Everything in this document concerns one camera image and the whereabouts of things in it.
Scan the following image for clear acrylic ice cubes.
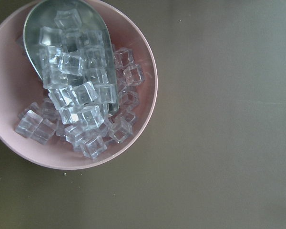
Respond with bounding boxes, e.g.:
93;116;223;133
15;5;144;159

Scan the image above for metal ice scoop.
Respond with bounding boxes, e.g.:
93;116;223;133
23;0;120;115

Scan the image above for pink bowl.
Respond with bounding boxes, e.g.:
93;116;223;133
0;0;158;170

